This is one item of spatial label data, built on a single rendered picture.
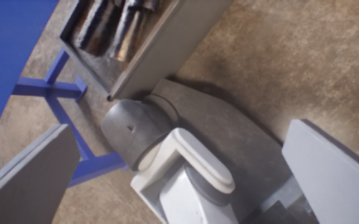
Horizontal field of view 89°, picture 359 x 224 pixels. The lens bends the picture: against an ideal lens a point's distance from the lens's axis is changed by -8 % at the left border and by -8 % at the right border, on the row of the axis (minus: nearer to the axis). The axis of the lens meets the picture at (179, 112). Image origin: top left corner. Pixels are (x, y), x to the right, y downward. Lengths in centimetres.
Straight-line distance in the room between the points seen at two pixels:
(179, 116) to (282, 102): 36
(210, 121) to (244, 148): 12
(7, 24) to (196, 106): 49
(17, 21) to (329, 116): 79
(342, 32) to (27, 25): 82
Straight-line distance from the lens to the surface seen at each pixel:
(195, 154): 47
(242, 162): 61
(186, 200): 46
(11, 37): 30
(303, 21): 82
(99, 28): 72
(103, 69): 72
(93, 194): 120
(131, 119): 52
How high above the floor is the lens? 75
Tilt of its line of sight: 67 degrees down
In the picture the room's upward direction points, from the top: 91 degrees counter-clockwise
